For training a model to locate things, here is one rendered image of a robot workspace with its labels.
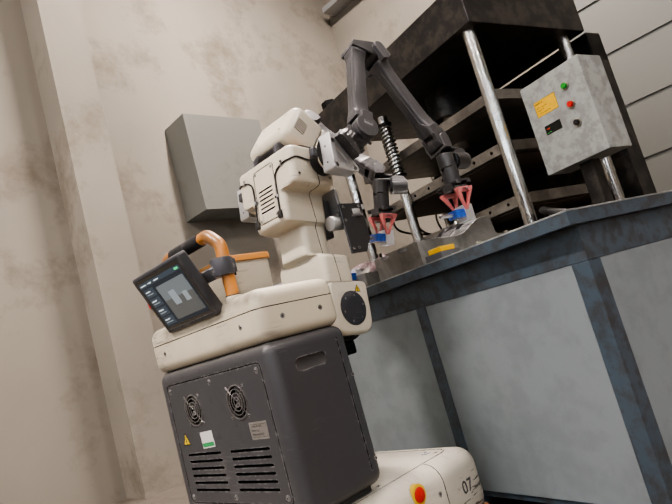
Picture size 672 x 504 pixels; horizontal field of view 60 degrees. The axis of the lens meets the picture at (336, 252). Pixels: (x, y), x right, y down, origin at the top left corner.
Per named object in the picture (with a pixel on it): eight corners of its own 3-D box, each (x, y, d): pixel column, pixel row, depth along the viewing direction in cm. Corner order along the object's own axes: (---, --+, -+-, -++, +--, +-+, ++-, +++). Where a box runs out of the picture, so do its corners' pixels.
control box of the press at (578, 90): (704, 425, 207) (571, 53, 228) (627, 426, 232) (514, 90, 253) (732, 407, 219) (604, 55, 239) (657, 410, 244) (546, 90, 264)
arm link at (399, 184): (369, 180, 222) (372, 162, 216) (397, 179, 224) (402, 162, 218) (375, 201, 215) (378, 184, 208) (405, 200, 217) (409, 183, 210)
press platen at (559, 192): (525, 203, 253) (521, 192, 254) (384, 263, 345) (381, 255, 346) (620, 187, 293) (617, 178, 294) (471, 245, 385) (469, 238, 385)
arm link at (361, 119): (336, 48, 202) (351, 28, 194) (369, 63, 208) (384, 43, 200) (340, 149, 180) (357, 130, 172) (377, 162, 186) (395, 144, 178)
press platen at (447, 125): (495, 98, 262) (491, 88, 263) (365, 184, 353) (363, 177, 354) (587, 97, 300) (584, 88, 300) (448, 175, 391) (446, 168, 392)
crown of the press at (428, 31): (494, 97, 246) (452, -30, 254) (341, 199, 354) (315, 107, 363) (608, 95, 291) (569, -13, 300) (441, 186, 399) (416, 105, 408)
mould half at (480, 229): (424, 266, 193) (412, 228, 195) (380, 283, 214) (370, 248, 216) (522, 244, 220) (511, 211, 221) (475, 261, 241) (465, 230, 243)
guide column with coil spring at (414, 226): (449, 346, 301) (380, 115, 319) (443, 347, 306) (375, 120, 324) (457, 343, 304) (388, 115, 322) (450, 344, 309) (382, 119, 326)
